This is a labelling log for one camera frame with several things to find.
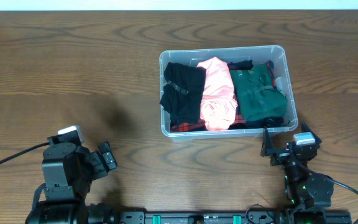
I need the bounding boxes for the dark green garment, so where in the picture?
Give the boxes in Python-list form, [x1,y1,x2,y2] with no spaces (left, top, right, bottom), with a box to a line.
[230,60,288,121]

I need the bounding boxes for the salmon pink garment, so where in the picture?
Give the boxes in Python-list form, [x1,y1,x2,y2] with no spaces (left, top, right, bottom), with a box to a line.
[197,57,237,131]

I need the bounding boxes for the red navy plaid shirt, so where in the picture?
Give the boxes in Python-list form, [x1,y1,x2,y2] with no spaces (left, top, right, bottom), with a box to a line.
[169,60,276,134]

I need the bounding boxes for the black garment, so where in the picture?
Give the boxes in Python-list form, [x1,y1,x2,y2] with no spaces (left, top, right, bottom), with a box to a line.
[160,62,206,124]
[227,60,253,70]

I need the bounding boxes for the dark navy garment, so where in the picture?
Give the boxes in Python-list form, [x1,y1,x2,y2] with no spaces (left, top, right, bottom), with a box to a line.
[245,117,285,129]

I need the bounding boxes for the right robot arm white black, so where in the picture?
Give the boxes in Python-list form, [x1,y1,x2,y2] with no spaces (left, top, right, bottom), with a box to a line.
[260,123,352,224]

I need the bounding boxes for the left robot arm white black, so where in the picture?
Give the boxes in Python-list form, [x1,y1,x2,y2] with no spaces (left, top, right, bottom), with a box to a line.
[25,141,119,223]

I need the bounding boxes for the clear plastic storage bin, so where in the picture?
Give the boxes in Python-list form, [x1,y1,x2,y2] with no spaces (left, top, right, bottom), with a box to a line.
[159,45,298,141]

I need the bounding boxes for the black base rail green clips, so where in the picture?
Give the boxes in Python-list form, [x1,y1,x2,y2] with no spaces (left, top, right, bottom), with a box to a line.
[118,204,352,224]

